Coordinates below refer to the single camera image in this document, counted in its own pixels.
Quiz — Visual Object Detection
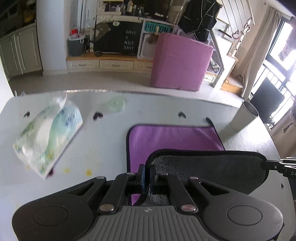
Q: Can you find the dark grey towel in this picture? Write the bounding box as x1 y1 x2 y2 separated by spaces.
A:
143 149 269 195

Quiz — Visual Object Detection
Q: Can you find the purple towel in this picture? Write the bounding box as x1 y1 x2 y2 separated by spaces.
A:
126 124 225 206

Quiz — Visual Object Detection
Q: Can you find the black chair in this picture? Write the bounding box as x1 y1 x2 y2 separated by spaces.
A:
250 78 285 124

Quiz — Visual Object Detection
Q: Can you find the green round lid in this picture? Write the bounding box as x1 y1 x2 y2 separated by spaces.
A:
108 96 126 113

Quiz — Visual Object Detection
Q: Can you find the beige curtain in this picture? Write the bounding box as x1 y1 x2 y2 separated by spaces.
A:
235 7 281 100

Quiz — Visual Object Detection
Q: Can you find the tissue paper pack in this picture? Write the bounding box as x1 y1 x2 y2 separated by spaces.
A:
13 95 83 179

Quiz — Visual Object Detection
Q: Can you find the pink fabric box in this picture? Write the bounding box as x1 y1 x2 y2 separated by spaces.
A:
150 33 213 92

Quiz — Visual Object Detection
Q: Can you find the cream low drawer cabinet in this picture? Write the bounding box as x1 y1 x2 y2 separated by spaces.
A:
66 53 153 73

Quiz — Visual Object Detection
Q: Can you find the black bag with white text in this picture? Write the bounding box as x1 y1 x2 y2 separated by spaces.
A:
93 21 142 55

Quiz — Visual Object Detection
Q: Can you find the teal lettered sign box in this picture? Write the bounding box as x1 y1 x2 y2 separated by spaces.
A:
137 19 174 60

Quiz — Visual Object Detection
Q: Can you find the grey bucket with red lid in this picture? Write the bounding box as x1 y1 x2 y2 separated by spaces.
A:
68 28 85 56

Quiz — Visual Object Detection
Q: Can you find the black hanging jacket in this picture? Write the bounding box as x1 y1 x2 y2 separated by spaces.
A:
178 0 222 42

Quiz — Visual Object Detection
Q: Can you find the white cupboard with doors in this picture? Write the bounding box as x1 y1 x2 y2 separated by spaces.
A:
1 23 43 79

